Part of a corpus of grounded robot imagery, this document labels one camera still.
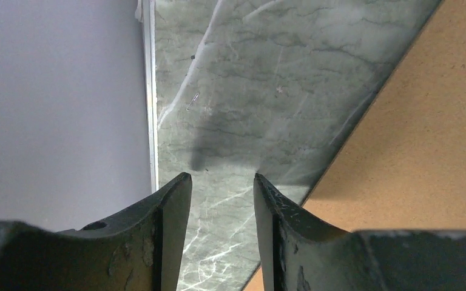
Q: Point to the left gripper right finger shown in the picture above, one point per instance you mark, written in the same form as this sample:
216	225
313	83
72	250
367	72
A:
300	251

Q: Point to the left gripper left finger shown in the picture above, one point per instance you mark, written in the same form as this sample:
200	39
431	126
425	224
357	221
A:
138	248

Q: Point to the brown frame backing board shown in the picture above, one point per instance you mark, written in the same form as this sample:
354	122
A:
404	165

